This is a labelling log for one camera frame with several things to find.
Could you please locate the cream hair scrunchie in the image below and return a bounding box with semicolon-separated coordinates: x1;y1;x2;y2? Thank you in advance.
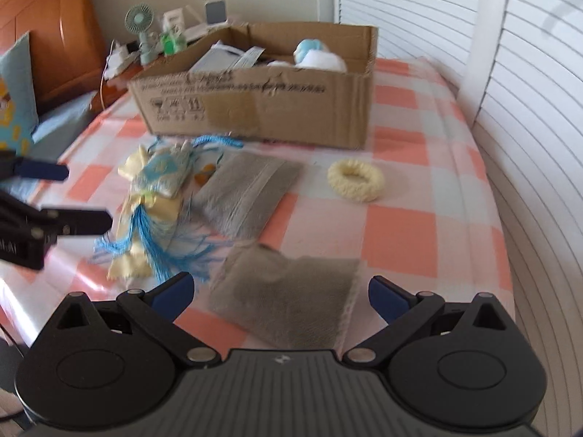
327;158;386;205

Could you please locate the white phone stand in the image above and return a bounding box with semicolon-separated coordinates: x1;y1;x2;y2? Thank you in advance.
203;0;231;27

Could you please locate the white charger cable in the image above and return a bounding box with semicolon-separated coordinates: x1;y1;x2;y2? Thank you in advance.
97;72;111;113

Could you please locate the narrow white louvered door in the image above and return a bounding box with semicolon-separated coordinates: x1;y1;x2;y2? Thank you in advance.
334;0;484;61

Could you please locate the blue plush toy keychain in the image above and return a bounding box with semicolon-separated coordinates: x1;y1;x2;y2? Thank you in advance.
294;39;331;63

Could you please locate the green bottle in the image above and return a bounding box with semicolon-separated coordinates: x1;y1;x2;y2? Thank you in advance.
159;31;185;54

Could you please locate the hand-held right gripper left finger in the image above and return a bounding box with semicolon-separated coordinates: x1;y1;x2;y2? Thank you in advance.
55;272;225;369

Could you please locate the wooden headboard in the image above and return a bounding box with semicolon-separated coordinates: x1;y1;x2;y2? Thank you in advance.
0;0;108;115

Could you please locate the wooden nightstand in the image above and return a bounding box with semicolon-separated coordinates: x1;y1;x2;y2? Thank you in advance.
89;63;147;113

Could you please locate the blue printed pillow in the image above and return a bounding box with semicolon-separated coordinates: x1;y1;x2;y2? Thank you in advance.
0;32;40;156

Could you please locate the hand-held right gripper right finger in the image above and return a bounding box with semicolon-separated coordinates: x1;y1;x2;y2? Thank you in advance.
341;275;509;369

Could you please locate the grey towel cloth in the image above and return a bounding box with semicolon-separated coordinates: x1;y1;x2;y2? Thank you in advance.
193;151;304;240
208;240;366;349

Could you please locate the white charger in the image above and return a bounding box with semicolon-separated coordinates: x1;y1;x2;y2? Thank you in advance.
107;42;140;74

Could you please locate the yellow sachet with blue tassel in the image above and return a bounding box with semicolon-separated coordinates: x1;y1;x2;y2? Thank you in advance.
93;189;216;283

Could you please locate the grey bed sheet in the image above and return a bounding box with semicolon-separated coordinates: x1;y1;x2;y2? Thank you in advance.
31;92;99;165

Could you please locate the wide white louvered door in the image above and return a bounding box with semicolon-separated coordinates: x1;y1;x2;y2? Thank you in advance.
457;0;583;434

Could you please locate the pink checked tablecloth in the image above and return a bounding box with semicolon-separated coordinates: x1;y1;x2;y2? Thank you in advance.
0;57;518;351

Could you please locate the yellow sachet with blue patch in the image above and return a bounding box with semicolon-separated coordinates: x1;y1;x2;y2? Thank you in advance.
131;141;196;200

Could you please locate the green desk fan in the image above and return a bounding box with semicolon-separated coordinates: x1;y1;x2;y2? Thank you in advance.
125;5;154;65

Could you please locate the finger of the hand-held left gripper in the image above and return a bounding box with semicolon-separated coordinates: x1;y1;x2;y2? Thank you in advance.
0;148;70;183
0;190;113;237

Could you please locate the brown cardboard box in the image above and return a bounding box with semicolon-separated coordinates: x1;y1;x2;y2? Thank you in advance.
128;23;379;151

